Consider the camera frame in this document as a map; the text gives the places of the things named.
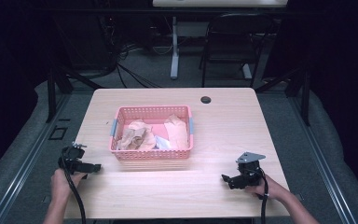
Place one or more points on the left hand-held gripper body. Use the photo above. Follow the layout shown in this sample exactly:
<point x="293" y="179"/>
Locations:
<point x="71" y="155"/>

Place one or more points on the black metal stand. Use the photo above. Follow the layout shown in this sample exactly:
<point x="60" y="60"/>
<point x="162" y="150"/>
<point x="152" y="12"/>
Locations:
<point x="306" y="99"/>
<point x="52" y="93"/>

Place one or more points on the beige cloth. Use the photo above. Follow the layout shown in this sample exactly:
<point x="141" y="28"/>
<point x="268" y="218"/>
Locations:
<point x="135" y="137"/>

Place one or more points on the white cloth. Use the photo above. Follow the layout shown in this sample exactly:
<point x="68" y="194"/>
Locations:
<point x="162" y="143"/>

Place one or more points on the person's right hand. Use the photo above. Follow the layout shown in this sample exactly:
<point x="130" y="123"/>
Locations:
<point x="272" y="189"/>

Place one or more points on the aluminium floor rail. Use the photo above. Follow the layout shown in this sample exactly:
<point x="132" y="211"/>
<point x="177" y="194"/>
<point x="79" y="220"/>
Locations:
<point x="321" y="161"/>
<point x="28" y="161"/>

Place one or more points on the person's left hand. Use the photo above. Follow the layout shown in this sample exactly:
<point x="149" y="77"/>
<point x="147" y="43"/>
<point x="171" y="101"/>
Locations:
<point x="60" y="185"/>

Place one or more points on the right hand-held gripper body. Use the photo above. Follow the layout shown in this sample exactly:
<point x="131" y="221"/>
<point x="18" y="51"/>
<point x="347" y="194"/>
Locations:
<point x="249" y="171"/>

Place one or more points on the black metal chair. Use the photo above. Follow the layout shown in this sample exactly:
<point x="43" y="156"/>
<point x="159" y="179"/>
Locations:
<point x="209" y="46"/>

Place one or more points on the white desk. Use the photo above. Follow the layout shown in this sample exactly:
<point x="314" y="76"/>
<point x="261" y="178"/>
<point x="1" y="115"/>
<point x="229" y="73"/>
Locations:
<point x="174" y="46"/>

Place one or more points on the peach cloth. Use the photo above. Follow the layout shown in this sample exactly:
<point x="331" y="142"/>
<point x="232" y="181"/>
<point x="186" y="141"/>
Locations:
<point x="177" y="133"/>

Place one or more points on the pink plastic basket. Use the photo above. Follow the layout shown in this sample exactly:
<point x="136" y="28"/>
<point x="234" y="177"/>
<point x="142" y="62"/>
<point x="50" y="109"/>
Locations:
<point x="151" y="154"/>

